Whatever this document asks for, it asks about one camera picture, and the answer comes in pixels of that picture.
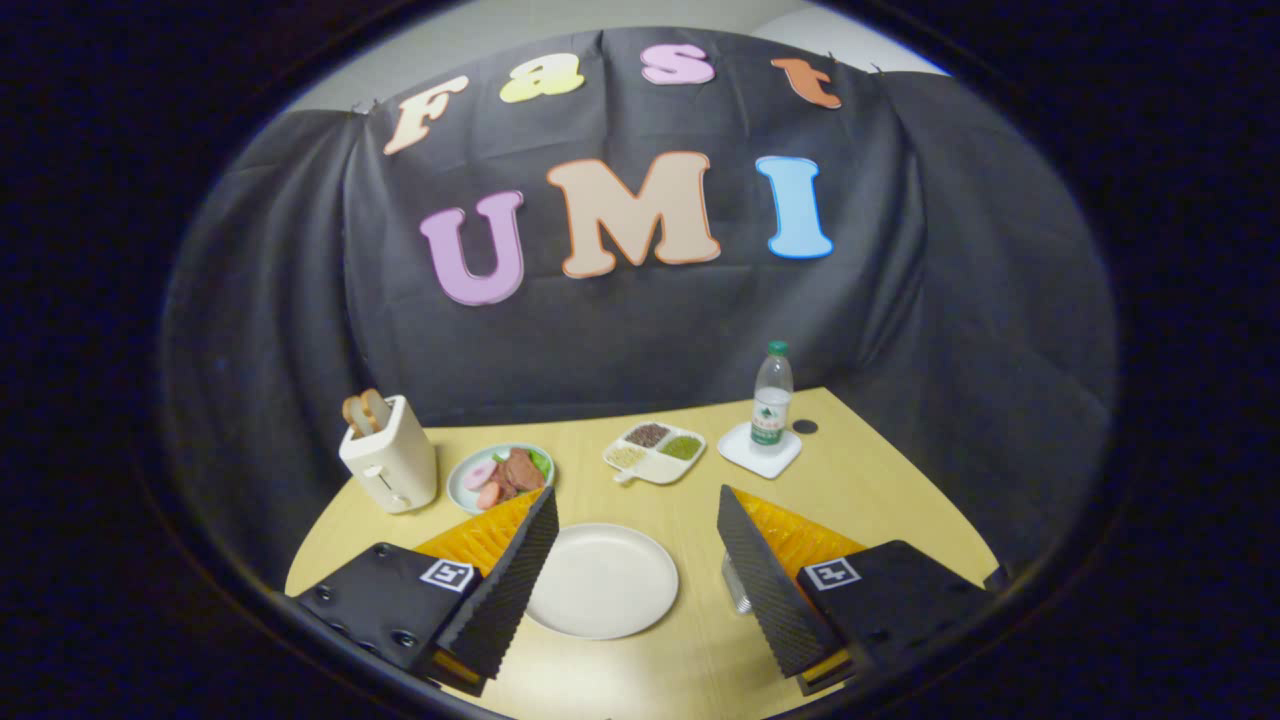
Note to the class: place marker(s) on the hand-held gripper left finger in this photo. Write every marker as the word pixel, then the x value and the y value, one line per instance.
pixel 500 590

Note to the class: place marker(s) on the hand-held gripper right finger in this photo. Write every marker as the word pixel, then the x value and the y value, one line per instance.
pixel 765 590

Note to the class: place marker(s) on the pale green food plate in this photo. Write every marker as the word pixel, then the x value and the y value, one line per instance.
pixel 462 490

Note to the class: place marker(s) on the large round cream plate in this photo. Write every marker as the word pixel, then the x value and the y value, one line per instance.
pixel 610 585

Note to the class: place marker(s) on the pink sausage slices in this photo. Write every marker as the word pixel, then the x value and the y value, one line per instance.
pixel 480 474

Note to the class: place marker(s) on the brown meat slices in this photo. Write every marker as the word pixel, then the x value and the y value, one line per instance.
pixel 520 470

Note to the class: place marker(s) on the green lettuce leaf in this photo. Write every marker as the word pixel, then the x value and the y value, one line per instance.
pixel 541 463

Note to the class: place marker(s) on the white square coaster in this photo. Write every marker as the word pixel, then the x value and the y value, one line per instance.
pixel 750 455

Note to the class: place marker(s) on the cream toaster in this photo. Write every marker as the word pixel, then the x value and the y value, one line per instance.
pixel 392 470

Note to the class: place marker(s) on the divided dish of beans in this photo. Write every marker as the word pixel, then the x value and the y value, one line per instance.
pixel 655 455

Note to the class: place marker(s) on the clear water bottle green label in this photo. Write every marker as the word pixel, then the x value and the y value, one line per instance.
pixel 772 400

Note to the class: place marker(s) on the toasted bread slice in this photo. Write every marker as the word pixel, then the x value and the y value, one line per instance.
pixel 353 416
pixel 376 408

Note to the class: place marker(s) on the black backdrop cloth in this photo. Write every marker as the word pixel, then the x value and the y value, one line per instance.
pixel 640 340

